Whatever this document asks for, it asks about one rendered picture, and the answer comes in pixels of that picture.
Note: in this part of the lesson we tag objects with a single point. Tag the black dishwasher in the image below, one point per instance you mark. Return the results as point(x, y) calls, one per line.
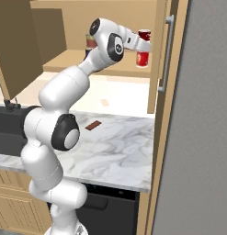
point(118, 211)

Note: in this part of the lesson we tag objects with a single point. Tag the wooden base cabinet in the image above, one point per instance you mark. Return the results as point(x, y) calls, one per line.
point(13, 205)

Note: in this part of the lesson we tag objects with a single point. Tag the grey fridge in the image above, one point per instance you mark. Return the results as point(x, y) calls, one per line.
point(200, 122)

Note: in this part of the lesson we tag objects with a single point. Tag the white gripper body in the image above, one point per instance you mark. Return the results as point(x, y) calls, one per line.
point(143, 46)

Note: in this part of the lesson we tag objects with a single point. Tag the open wooden wall cabinet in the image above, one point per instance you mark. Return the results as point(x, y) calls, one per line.
point(118, 18)

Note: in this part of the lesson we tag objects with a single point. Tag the tall wooden side panel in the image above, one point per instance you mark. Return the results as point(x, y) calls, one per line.
point(162, 147)

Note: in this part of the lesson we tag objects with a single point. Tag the dark sink tap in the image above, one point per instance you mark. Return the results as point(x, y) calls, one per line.
point(11, 105)

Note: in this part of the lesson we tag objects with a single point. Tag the red and white can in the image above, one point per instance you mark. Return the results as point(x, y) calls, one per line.
point(90, 41)

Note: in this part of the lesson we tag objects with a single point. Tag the black sink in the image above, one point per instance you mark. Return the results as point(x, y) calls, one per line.
point(10, 128)

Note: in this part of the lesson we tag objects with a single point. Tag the brown chocolate bar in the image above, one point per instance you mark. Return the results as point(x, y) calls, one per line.
point(93, 125)

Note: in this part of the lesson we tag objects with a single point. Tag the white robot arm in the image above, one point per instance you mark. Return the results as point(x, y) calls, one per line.
point(56, 91)

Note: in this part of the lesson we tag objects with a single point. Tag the beige small block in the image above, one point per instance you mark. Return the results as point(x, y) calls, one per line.
point(104, 102)

